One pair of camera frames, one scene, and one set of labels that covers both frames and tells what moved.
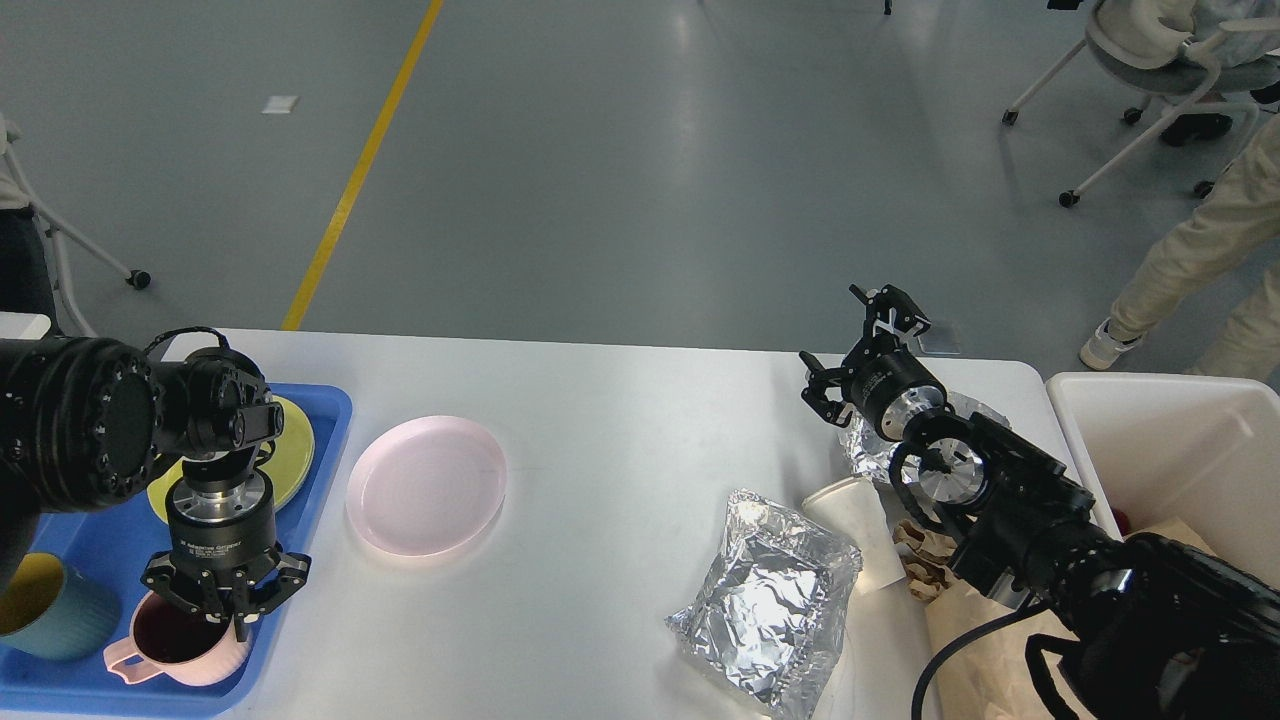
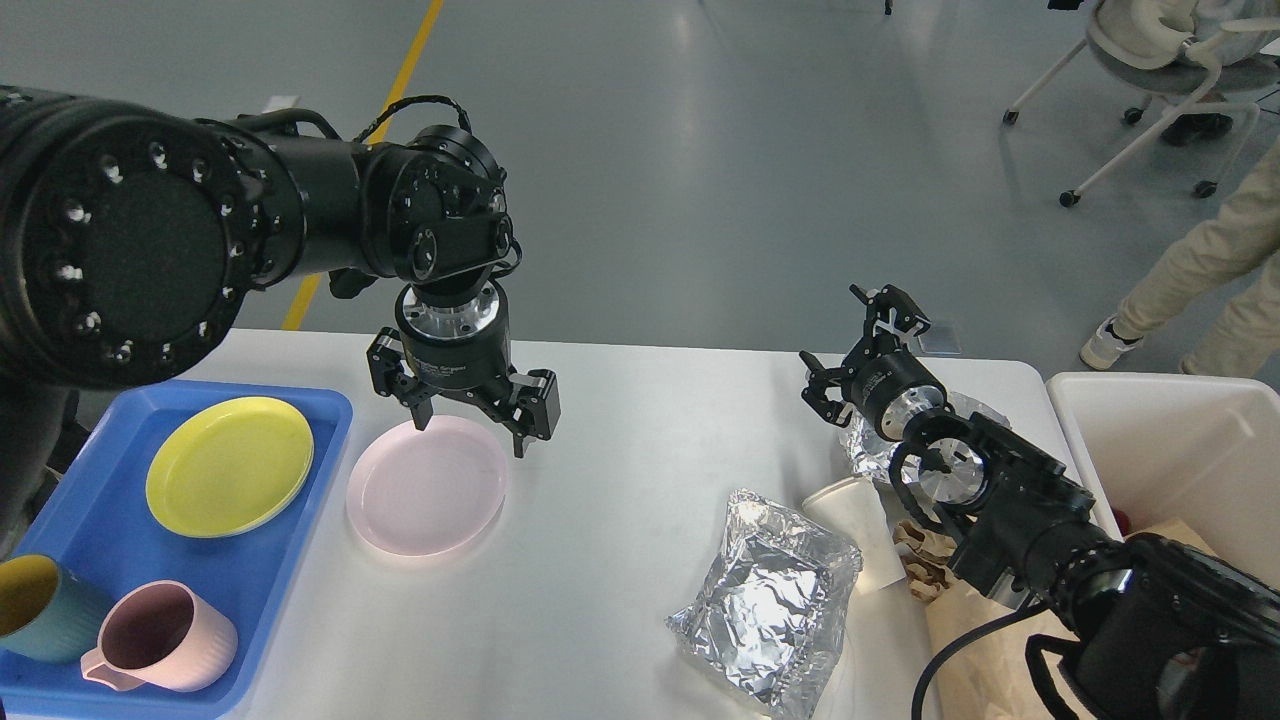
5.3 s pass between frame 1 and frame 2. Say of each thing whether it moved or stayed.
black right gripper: stayed
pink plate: stayed
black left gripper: moved
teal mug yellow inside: stayed
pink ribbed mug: moved
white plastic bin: stayed
